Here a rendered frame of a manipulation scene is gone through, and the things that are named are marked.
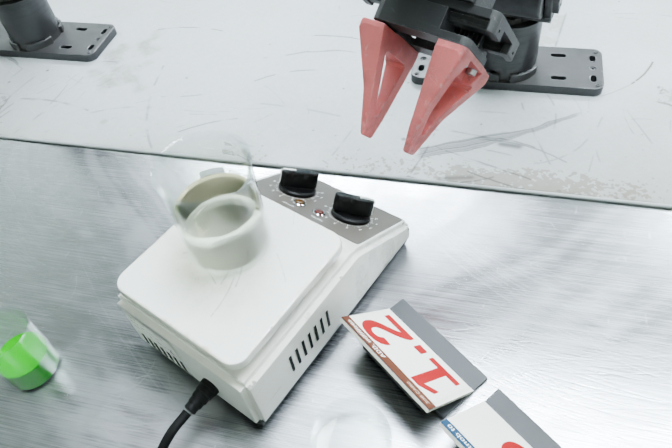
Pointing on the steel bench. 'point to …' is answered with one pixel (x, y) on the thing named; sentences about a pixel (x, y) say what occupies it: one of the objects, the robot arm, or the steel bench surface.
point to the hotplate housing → (322, 301)
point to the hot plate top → (232, 287)
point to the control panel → (324, 197)
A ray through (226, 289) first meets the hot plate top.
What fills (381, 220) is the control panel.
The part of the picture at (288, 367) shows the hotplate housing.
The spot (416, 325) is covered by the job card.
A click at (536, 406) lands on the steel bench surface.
